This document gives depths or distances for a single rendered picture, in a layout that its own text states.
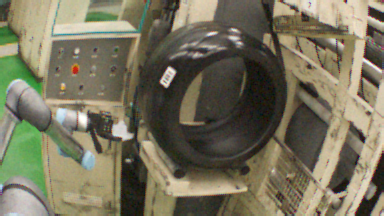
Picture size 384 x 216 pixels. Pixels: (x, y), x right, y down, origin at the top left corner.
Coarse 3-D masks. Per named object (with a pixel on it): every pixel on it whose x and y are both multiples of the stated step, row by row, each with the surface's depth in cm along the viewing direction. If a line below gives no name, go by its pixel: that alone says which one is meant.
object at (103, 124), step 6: (90, 114) 157; (96, 114) 159; (102, 114) 162; (108, 114) 163; (90, 120) 158; (96, 120) 159; (102, 120) 158; (108, 120) 159; (90, 126) 159; (96, 126) 160; (102, 126) 159; (108, 126) 161; (96, 132) 161; (102, 132) 160; (108, 132) 162
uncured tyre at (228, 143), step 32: (192, 32) 162; (224, 32) 158; (160, 64) 159; (192, 64) 153; (256, 64) 192; (160, 96) 156; (256, 96) 197; (160, 128) 161; (192, 128) 194; (224, 128) 199; (256, 128) 192; (192, 160) 168; (224, 160) 172
